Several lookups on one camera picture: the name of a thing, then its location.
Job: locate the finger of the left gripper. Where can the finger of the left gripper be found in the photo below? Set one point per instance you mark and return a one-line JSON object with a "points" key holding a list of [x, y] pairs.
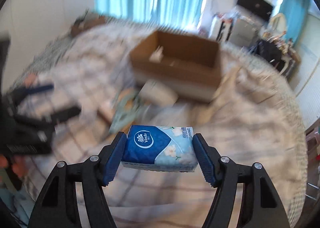
{"points": [[60, 116], [19, 94]]}

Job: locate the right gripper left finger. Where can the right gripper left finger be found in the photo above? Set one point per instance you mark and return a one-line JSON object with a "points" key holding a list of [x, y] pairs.
{"points": [[56, 205]]}

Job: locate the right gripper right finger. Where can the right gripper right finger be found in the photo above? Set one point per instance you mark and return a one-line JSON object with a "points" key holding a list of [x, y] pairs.
{"points": [[261, 205]]}

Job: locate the green hole punch pliers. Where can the green hole punch pliers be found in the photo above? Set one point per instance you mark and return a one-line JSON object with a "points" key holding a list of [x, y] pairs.
{"points": [[128, 109]]}

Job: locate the white tape roll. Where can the white tape roll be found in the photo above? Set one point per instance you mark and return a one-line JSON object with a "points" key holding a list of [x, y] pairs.
{"points": [[158, 94]]}

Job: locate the blue tissue pack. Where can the blue tissue pack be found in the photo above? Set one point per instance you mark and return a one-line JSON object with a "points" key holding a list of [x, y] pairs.
{"points": [[161, 149]]}

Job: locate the white plush toy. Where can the white plush toy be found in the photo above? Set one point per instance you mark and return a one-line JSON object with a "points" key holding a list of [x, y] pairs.
{"points": [[157, 55]]}

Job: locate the brown paper booklet box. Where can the brown paper booklet box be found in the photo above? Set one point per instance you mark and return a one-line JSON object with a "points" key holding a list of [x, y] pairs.
{"points": [[107, 109]]}

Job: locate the clear plastic jar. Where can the clear plastic jar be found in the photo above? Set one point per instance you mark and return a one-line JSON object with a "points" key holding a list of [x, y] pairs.
{"points": [[175, 116]]}

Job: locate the person's left hand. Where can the person's left hand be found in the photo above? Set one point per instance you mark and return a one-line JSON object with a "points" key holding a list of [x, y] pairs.
{"points": [[17, 165]]}

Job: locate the smartphone with pink case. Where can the smartphone with pink case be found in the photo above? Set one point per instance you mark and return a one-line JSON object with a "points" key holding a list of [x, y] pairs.
{"points": [[30, 80]]}

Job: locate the pink plastic stool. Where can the pink plastic stool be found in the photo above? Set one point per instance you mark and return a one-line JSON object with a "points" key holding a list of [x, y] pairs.
{"points": [[312, 141]]}

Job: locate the small cardboard box with items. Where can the small cardboard box with items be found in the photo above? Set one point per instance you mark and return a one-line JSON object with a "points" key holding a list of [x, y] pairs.
{"points": [[86, 21]]}

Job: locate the plaid cream blanket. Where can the plaid cream blanket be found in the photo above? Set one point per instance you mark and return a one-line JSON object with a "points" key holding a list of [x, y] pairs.
{"points": [[200, 130]]}

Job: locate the green checked bed sheet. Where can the green checked bed sheet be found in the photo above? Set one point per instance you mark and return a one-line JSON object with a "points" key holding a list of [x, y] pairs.
{"points": [[287, 97]]}

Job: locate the white louvered wardrobe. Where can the white louvered wardrobe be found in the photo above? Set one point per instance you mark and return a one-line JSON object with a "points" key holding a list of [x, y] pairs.
{"points": [[305, 80]]}

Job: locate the large open cardboard box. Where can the large open cardboard box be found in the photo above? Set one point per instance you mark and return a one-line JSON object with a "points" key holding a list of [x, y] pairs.
{"points": [[191, 65]]}

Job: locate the black jacket on chair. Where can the black jacket on chair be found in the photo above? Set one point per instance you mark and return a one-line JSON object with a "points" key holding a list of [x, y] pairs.
{"points": [[268, 51]]}

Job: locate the white suitcase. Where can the white suitcase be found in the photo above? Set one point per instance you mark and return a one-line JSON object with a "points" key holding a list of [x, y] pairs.
{"points": [[221, 28]]}

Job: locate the silver mini fridge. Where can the silver mini fridge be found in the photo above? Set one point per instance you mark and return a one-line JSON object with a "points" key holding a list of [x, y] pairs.
{"points": [[244, 32]]}

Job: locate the oval white vanity mirror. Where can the oval white vanity mirror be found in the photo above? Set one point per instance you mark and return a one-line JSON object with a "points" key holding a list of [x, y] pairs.
{"points": [[277, 24]]}

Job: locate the right teal curtain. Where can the right teal curtain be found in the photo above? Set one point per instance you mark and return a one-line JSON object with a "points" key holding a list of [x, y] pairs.
{"points": [[295, 12]]}

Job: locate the black wall television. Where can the black wall television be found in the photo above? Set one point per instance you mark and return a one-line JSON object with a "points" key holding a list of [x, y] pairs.
{"points": [[260, 8]]}

